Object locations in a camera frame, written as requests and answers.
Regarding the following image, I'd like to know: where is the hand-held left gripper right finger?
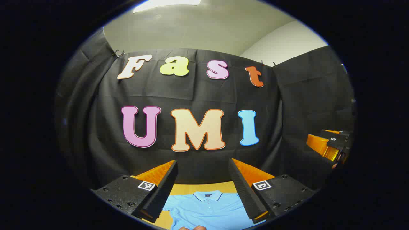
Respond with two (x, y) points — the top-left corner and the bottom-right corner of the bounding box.
(228, 158), (317, 224)

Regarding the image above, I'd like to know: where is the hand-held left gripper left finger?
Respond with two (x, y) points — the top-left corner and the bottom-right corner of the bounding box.
(90, 160), (179, 223)

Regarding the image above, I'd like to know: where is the light blue polo T-shirt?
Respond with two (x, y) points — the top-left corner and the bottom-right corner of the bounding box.
(162, 190), (266, 230)

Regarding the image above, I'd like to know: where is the black backdrop cloth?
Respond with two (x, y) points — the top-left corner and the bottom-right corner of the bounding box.
(54, 27), (357, 192)

